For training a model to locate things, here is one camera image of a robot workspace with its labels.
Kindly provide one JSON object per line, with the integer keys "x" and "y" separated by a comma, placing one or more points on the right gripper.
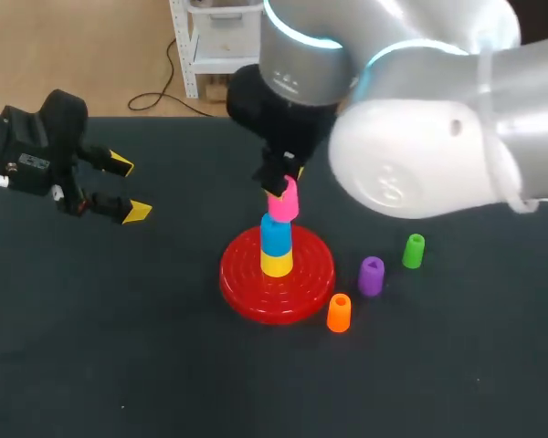
{"x": 274, "y": 114}

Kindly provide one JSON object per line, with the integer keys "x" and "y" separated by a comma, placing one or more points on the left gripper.
{"x": 32, "y": 150}

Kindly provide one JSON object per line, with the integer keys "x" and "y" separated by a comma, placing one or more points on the pink cylinder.
{"x": 283, "y": 205}

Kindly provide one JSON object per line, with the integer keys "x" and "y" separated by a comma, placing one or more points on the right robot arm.
{"x": 415, "y": 114}

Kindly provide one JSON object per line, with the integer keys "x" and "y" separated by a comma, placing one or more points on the red round base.
{"x": 301, "y": 283}

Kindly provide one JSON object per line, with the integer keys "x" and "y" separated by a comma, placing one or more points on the blue cylinder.
{"x": 276, "y": 235}

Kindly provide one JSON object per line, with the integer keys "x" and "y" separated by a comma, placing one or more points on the yellow cylinder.
{"x": 277, "y": 264}

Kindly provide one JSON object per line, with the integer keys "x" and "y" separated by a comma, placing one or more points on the purple cylinder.
{"x": 371, "y": 276}

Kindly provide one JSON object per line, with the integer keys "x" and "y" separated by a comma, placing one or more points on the white storage bin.
{"x": 228, "y": 32}

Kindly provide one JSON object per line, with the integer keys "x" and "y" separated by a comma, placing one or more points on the green cylinder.
{"x": 413, "y": 252}

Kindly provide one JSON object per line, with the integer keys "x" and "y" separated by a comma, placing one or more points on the orange cylinder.
{"x": 339, "y": 314}

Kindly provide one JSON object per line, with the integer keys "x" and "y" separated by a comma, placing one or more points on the white metal shelf rack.
{"x": 187, "y": 45}

